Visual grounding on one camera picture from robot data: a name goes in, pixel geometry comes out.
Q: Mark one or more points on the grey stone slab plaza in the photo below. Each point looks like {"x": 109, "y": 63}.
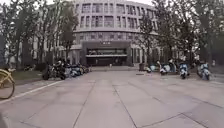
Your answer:
{"x": 110, "y": 100}

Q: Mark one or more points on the row of trees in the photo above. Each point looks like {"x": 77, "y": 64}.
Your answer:
{"x": 200, "y": 30}
{"x": 66, "y": 30}

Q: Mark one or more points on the dark litter bin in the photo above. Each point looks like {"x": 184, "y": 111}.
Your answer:
{"x": 141, "y": 67}

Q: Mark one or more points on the row of parked scooters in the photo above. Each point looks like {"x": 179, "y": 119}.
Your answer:
{"x": 58, "y": 71}

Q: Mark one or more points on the large curved grey building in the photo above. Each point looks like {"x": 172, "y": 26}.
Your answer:
{"x": 106, "y": 20}

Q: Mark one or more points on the yellow bicycle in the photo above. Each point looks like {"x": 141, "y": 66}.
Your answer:
{"x": 7, "y": 78}

